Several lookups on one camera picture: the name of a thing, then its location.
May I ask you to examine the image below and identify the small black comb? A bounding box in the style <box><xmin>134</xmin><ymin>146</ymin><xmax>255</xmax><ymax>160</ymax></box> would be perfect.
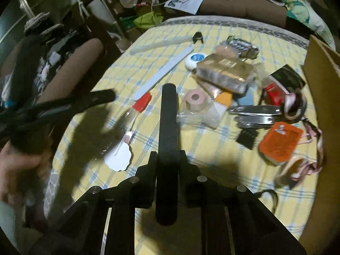
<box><xmin>236</xmin><ymin>128</ymin><xmax>260</xmax><ymax>150</ymax></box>

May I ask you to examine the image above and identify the red small box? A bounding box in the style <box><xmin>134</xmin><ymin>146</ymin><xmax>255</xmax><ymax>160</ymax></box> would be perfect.
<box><xmin>264</xmin><ymin>75</ymin><xmax>290</xmax><ymax>106</ymax></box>

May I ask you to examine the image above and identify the white nail file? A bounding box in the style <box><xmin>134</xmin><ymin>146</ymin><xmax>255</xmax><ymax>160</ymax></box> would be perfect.
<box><xmin>130</xmin><ymin>35</ymin><xmax>195</xmax><ymax>55</ymax></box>

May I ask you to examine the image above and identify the gold wrapped block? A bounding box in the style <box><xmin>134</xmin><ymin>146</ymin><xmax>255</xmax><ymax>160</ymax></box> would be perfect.
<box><xmin>196</xmin><ymin>53</ymin><xmax>256</xmax><ymax>95</ymax></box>

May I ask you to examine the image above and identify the silver multi tool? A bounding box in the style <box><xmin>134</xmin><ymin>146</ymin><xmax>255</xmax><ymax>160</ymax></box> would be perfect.
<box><xmin>229</xmin><ymin>104</ymin><xmax>282</xmax><ymax>130</ymax></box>

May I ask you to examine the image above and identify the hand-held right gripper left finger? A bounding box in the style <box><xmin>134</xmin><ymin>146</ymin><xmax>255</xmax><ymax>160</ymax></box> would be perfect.
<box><xmin>40</xmin><ymin>151</ymin><xmax>160</xmax><ymax>255</ymax></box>

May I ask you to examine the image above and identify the person's left hand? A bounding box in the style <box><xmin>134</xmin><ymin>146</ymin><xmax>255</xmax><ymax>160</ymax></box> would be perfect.
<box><xmin>0</xmin><ymin>139</ymin><xmax>54</xmax><ymax>206</ymax></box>

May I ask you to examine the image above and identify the wooden organizer box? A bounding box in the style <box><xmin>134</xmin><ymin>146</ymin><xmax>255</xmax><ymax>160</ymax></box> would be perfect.
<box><xmin>291</xmin><ymin>34</ymin><xmax>340</xmax><ymax>255</ymax></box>

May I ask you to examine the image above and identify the long black bar file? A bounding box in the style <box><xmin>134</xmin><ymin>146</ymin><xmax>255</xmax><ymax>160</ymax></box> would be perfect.
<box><xmin>155</xmin><ymin>83</ymin><xmax>181</xmax><ymax>226</ymax></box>

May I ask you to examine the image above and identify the black square packet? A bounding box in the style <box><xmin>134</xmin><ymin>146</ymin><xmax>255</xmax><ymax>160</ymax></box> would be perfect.
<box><xmin>270</xmin><ymin>63</ymin><xmax>306</xmax><ymax>89</ymax></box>

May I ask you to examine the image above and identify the red capped clear package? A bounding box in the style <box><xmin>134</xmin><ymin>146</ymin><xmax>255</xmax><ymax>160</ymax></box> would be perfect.
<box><xmin>124</xmin><ymin>91</ymin><xmax>153</xmax><ymax>142</ymax></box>

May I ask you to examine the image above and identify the orange card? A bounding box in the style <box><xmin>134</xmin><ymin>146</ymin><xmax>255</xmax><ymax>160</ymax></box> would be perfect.
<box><xmin>213</xmin><ymin>91</ymin><xmax>235</xmax><ymax>112</ymax></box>

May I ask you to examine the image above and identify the silver foil packet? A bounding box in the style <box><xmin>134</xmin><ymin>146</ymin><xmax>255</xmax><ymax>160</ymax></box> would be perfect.
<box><xmin>227</xmin><ymin>35</ymin><xmax>260</xmax><ymax>59</ymax></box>

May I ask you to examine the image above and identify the pink tape roll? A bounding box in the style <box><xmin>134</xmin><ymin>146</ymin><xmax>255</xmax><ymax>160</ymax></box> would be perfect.
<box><xmin>185</xmin><ymin>88</ymin><xmax>208</xmax><ymax>111</ymax></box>

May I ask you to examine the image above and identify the yellow plaid cloth desktop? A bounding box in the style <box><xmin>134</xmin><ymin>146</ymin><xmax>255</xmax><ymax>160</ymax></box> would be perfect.
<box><xmin>51</xmin><ymin>16</ymin><xmax>324</xmax><ymax>242</ymax></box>

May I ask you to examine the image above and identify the grey nail file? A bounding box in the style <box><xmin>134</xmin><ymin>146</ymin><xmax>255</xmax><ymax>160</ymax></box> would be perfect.
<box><xmin>133</xmin><ymin>45</ymin><xmax>195</xmax><ymax>103</ymax></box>

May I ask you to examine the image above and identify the printed paper sheet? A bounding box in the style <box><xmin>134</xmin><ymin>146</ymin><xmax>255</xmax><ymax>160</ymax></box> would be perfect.
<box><xmin>164</xmin><ymin>0</ymin><xmax>204</xmax><ymax>16</ymax></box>

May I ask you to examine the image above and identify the white round floss case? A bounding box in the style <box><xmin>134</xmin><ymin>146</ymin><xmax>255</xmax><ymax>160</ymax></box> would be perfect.
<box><xmin>184</xmin><ymin>52</ymin><xmax>209</xmax><ymax>70</ymax></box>

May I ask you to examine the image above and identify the green plastic bag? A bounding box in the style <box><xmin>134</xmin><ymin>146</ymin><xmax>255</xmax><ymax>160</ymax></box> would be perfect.
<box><xmin>132</xmin><ymin>11</ymin><xmax>164</xmax><ymax>30</ymax></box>

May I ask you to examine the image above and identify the pink ribbon lanyard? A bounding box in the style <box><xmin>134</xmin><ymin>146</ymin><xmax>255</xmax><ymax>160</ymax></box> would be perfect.
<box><xmin>276</xmin><ymin>119</ymin><xmax>325</xmax><ymax>190</ymax></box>

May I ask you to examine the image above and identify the white pole rack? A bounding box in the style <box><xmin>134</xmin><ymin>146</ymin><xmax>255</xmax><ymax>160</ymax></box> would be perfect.
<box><xmin>63</xmin><ymin>0</ymin><xmax>125</xmax><ymax>41</ymax></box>

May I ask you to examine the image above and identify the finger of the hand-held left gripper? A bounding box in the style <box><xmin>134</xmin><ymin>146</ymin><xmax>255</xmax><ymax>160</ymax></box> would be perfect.
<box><xmin>34</xmin><ymin>88</ymin><xmax>116</xmax><ymax>120</ymax></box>
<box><xmin>0</xmin><ymin>103</ymin><xmax>77</xmax><ymax>140</ymax></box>

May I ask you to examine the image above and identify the brown sofa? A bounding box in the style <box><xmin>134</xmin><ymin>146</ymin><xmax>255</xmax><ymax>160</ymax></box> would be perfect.
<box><xmin>165</xmin><ymin>0</ymin><xmax>327</xmax><ymax>30</ymax></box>

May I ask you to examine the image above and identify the black strap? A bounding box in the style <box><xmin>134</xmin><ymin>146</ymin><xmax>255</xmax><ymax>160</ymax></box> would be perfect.
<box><xmin>256</xmin><ymin>189</ymin><xmax>278</xmax><ymax>215</ymax></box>

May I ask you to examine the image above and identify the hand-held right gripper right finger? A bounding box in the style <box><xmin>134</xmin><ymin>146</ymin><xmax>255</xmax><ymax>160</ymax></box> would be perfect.
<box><xmin>178</xmin><ymin>149</ymin><xmax>306</xmax><ymax>255</ymax></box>

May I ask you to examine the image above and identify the clear plastic bag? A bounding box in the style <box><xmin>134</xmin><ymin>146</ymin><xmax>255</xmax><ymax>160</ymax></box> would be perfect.
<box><xmin>176</xmin><ymin>103</ymin><xmax>221</xmax><ymax>130</ymax></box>

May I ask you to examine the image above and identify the dark ribbon roll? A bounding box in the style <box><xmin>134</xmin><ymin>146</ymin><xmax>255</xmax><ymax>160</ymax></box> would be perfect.
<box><xmin>282</xmin><ymin>90</ymin><xmax>308</xmax><ymax>123</ymax></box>

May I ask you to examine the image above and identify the white scalloped card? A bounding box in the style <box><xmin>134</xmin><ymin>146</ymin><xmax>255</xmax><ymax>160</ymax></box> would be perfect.
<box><xmin>103</xmin><ymin>142</ymin><xmax>133</xmax><ymax>171</ymax></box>

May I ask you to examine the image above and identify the green floral tote bag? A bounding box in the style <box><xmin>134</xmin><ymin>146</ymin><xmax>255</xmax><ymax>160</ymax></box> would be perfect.
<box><xmin>262</xmin><ymin>0</ymin><xmax>336</xmax><ymax>50</ymax></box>

